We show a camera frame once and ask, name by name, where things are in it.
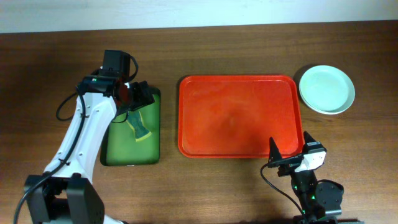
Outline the red plastic tray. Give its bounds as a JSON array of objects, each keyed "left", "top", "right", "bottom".
[{"left": 178, "top": 75, "right": 303, "bottom": 159}]

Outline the white plate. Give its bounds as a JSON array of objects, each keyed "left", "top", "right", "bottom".
[{"left": 301, "top": 94, "right": 355, "bottom": 115}]

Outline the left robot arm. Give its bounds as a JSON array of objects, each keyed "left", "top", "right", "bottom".
[{"left": 13, "top": 50, "right": 155, "bottom": 223}]

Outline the green and yellow sponge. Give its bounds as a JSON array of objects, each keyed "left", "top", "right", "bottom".
[{"left": 127, "top": 111, "right": 152, "bottom": 142}]

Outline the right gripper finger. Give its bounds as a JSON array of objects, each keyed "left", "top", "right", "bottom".
[
  {"left": 303, "top": 131, "right": 316, "bottom": 143},
  {"left": 269, "top": 137, "right": 282, "bottom": 162}
]

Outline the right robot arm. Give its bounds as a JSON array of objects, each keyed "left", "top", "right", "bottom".
[{"left": 263, "top": 132, "right": 344, "bottom": 223}]

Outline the light green plate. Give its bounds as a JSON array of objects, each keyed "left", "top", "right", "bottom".
[{"left": 298, "top": 65, "right": 356, "bottom": 96}]

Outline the green rectangular tray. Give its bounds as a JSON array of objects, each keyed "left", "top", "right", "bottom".
[{"left": 100, "top": 87, "right": 161, "bottom": 166}]

